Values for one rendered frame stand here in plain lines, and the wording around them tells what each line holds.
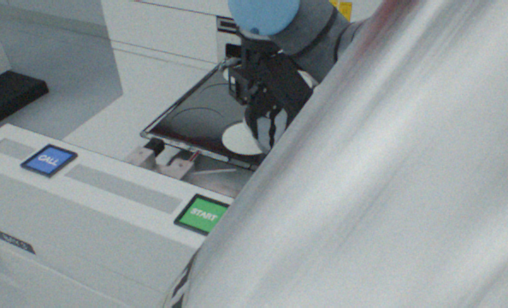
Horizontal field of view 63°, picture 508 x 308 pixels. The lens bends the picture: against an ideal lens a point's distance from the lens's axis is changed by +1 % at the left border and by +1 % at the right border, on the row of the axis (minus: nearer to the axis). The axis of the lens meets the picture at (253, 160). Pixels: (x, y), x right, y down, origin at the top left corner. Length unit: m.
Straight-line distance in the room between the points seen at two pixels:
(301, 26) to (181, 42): 0.73
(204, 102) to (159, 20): 0.38
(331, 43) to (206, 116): 0.40
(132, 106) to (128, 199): 0.49
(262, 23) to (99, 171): 0.33
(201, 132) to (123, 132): 0.23
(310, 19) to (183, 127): 0.40
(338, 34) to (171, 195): 0.29
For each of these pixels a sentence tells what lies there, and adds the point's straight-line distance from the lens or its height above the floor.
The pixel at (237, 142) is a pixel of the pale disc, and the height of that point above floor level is 0.90.
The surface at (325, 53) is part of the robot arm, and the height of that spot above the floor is 1.15.
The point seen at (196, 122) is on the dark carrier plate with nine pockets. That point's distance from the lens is 0.81.
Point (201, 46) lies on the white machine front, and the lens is 1.14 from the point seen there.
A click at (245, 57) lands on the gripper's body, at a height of 1.07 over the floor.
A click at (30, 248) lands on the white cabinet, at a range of 0.83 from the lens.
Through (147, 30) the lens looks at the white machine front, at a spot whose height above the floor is 0.90.
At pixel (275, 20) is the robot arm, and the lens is 0.45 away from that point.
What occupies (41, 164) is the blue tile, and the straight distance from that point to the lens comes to 0.68.
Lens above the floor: 1.35
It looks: 40 degrees down
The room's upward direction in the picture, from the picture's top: straight up
